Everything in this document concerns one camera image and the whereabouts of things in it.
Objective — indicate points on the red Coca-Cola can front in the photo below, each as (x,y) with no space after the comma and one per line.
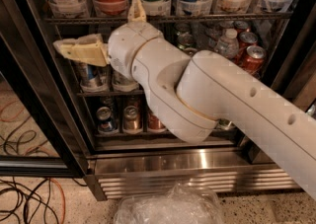
(253,58)

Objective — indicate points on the clear water bottle middle shelf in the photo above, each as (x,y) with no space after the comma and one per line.
(228,45)

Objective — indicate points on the glass fridge door left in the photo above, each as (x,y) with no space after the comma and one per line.
(30,144)

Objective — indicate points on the red coca-cola can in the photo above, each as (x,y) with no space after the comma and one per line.
(245,39)
(253,58)

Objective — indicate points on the blue silver soda can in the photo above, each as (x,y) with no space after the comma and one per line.
(90,80)

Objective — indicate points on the blue Pepsi can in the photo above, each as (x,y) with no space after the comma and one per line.
(106,121)

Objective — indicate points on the red can bottom shelf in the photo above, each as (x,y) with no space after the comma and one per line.
(154,124)

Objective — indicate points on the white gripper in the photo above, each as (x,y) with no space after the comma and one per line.
(126,44)

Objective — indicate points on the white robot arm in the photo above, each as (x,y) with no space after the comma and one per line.
(189,94)

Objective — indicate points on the white silver soda can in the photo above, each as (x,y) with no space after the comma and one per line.
(121,83)

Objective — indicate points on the green soda can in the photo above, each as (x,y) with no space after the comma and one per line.
(190,51)

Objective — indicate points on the green can bottom shelf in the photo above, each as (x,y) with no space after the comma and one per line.
(225,124)

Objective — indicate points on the red Coca-Cola can behind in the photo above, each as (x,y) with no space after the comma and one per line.
(245,39)

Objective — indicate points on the clear plastic bag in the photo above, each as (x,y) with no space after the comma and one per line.
(179,205)

